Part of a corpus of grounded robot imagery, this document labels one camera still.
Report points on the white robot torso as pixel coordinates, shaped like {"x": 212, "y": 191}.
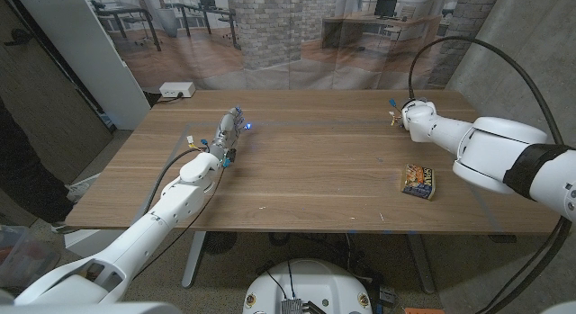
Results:
{"x": 308, "y": 287}

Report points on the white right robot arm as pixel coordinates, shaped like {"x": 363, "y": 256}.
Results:
{"x": 495, "y": 152}

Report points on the white cabinet panel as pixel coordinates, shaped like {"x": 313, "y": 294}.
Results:
{"x": 90, "y": 57}

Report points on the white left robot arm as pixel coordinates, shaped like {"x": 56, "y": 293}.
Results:
{"x": 153, "y": 228}

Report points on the snack packet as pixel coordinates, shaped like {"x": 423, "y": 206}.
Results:
{"x": 418, "y": 181}

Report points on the black round fan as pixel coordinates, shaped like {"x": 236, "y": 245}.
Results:
{"x": 219, "y": 242}

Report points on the person in dark clothes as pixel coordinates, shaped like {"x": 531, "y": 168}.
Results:
{"x": 27, "y": 179}

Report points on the white power box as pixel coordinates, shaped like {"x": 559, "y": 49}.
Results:
{"x": 176, "y": 89}

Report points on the grey table leg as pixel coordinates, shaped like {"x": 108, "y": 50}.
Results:
{"x": 193, "y": 260}
{"x": 422, "y": 264}

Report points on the orange flat item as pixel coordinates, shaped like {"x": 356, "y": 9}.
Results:
{"x": 423, "y": 311}

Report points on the wooden door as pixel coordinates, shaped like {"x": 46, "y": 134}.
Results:
{"x": 45, "y": 102}

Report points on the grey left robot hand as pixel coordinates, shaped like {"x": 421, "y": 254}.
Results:
{"x": 227, "y": 131}

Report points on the clear plastic bin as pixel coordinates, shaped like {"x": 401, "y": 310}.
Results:
{"x": 22, "y": 260}

